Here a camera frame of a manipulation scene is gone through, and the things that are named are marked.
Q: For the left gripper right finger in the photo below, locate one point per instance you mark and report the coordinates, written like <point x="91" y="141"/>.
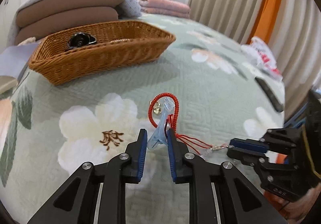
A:
<point x="217" y="193"/>

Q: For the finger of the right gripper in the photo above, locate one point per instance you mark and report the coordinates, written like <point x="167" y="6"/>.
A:
<point x="249" y="144"/>

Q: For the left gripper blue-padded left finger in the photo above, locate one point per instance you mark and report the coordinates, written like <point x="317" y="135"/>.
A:
<point x="96" y="193"/>

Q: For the clear blue hair clip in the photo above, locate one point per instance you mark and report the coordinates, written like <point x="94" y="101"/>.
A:
<point x="159" y="137"/>

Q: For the black flat phone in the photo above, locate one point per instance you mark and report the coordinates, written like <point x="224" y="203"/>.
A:
<point x="278" y="107"/>

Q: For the floral green bedspread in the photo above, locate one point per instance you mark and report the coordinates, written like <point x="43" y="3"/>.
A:
<point x="48" y="131"/>

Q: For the red white plastic bag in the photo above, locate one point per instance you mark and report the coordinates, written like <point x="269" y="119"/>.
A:
<point x="260" y="55"/>

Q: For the orange curtain strip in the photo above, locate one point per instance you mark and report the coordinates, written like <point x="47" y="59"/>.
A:
<point x="265" y="20"/>

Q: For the woven wicker basket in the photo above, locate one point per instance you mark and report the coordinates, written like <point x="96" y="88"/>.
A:
<point x="119" y="43"/>

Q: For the beige curtain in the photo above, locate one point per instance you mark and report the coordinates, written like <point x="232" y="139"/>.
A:
<point x="291" y="29"/>

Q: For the black hair clip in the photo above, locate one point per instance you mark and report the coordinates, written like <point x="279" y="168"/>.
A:
<point x="79" y="40"/>

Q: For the light blue paper sheet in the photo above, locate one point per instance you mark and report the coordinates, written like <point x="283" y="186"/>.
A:
<point x="14" y="60"/>

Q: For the pink folded blanket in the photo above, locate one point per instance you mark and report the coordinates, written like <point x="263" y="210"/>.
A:
<point x="165" y="7"/>

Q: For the brown folded cushion stack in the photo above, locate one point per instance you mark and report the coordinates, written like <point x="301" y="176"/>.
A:
<point x="51" y="16"/>

